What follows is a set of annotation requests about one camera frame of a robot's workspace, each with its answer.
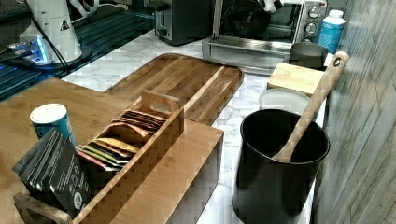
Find silver toaster oven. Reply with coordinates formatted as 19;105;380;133
202;0;328;74

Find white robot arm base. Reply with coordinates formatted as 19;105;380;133
8;0;83;66

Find blue white plastic bottle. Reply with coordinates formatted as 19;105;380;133
317;9;346;54

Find assorted coloured tea packets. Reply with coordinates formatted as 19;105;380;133
76;137;140;172

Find light wooden block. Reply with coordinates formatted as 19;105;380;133
267;63;324;97

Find dark wooden cutting board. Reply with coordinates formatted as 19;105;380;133
106;53;244;125

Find blue white can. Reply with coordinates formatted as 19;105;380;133
30;104;77;146

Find wooden tea bag organizer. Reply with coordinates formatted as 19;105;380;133
14;91;184;224

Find small dark metal cup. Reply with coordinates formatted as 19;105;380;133
289;42;328;70

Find brown tea packets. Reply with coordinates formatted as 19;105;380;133
110;110;166;137

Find black utensil holder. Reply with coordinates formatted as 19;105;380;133
232;109;330;224

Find white round lid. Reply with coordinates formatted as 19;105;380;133
259;88;310;115

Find black tea packets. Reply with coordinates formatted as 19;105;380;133
12;128;91;218

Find wooden spoon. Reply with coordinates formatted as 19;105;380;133
272;51;349;163

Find black toaster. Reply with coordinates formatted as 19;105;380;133
147;0;216;46

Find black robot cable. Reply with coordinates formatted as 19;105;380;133
21;0;71;71

